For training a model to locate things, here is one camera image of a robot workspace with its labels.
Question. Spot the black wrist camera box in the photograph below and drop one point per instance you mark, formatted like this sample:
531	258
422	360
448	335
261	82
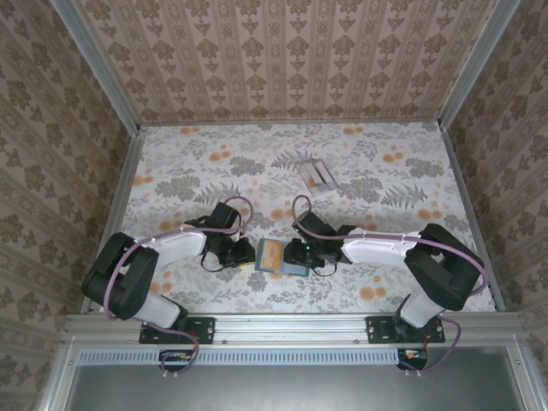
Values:
310	224
226	216

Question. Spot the aluminium frame corner post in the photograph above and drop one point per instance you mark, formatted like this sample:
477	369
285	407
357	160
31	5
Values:
475	60
98	64

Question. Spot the aluminium frame long rail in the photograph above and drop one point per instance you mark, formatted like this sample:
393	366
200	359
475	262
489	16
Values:
291	327

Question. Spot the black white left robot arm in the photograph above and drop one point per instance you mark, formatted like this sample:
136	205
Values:
128	278

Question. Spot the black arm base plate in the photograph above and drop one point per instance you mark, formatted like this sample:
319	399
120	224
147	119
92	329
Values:
381	329
201	330

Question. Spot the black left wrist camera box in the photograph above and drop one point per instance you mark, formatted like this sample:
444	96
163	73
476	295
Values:
226	216

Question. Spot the orange credit card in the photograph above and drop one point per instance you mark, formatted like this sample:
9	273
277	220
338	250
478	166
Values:
270	256

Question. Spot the aluminium frame side rail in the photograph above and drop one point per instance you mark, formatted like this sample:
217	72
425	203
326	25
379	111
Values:
122	205
471	214

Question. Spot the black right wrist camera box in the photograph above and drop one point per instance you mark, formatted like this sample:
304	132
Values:
310	224

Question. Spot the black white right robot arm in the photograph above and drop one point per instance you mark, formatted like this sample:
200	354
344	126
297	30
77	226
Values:
445	278

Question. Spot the black base connector box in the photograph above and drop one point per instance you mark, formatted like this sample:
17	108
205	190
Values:
175	357
413	359

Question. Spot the blue card holder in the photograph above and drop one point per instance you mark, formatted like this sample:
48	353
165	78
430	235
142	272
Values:
295	269

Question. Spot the clear acrylic card stand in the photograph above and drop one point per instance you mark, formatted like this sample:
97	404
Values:
317	176

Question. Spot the grey metal panel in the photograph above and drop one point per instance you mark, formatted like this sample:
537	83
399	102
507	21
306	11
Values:
291	389

